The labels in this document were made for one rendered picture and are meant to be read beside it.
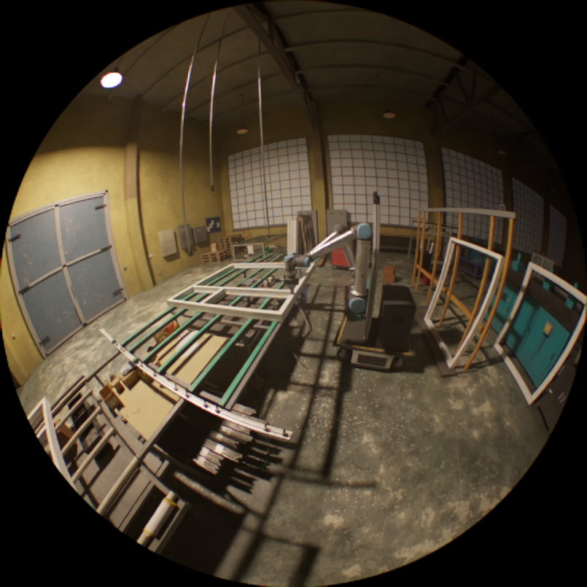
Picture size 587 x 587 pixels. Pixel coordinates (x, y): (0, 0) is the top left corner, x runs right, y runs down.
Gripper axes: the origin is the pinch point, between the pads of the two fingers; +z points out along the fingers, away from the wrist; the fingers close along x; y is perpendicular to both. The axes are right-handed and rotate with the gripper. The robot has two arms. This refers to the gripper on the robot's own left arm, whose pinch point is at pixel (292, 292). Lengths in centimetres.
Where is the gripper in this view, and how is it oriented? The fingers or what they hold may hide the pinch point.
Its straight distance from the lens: 165.4
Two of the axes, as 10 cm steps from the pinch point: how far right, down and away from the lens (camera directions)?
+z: 0.7, 9.1, 4.1
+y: -2.7, 4.1, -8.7
